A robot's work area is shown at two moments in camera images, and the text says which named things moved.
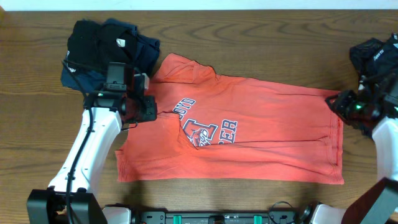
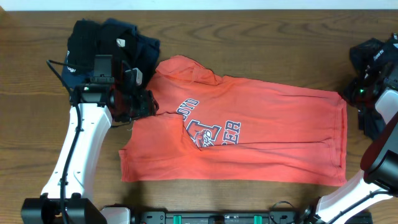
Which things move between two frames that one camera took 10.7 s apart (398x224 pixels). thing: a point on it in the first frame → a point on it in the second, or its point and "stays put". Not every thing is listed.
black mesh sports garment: (374, 58) stays put
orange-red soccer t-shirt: (210, 128) stays put
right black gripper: (344, 98) → (347, 91)
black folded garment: (95, 45) stays put
